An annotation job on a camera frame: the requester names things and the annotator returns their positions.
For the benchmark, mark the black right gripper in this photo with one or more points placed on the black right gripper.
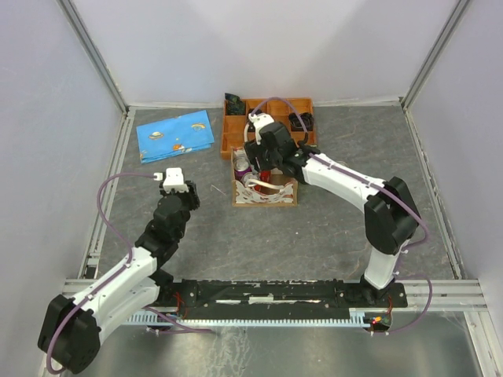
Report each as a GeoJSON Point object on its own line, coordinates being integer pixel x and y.
{"type": "Point", "coordinates": [254, 151]}

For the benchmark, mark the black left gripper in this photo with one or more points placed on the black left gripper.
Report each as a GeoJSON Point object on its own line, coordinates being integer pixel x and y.
{"type": "Point", "coordinates": [191, 195]}

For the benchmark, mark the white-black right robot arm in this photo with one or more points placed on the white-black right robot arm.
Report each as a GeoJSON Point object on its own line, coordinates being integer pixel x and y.
{"type": "Point", "coordinates": [390, 215]}

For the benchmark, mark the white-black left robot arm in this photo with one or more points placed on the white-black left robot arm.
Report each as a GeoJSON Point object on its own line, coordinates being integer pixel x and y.
{"type": "Point", "coordinates": [74, 328]}

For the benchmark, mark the burlap canvas tote bag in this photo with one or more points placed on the burlap canvas tote bag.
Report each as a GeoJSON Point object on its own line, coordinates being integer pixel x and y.
{"type": "Point", "coordinates": [280, 192]}

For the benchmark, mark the red cola can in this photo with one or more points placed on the red cola can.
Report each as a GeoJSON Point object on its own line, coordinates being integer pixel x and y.
{"type": "Point", "coordinates": [264, 176]}

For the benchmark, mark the wooden compartment tray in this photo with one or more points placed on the wooden compartment tray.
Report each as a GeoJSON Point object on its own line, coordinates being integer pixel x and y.
{"type": "Point", "coordinates": [233, 125]}

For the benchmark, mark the black orange rolled sock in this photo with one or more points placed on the black orange rolled sock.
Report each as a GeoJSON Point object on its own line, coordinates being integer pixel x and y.
{"type": "Point", "coordinates": [253, 111]}

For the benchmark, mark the dark patterned rolled sock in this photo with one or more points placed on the dark patterned rolled sock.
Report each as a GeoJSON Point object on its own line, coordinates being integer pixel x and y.
{"type": "Point", "coordinates": [234, 104]}

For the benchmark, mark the blue space-print cloth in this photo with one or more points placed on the blue space-print cloth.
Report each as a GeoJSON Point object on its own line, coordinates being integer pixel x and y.
{"type": "Point", "coordinates": [174, 136]}

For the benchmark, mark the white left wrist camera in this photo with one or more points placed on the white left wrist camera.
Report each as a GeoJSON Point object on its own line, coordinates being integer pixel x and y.
{"type": "Point", "coordinates": [172, 179]}

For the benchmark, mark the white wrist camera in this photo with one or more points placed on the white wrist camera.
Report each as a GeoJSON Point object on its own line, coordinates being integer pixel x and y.
{"type": "Point", "coordinates": [172, 179]}
{"type": "Point", "coordinates": [259, 122]}

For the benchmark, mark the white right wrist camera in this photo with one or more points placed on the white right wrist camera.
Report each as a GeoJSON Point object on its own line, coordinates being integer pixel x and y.
{"type": "Point", "coordinates": [259, 122]}

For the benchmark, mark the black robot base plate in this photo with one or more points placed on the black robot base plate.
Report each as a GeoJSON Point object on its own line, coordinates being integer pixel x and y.
{"type": "Point", "coordinates": [275, 299]}

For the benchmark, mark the white slotted cable duct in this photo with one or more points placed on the white slotted cable duct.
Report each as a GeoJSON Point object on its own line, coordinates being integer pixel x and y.
{"type": "Point", "coordinates": [355, 320]}

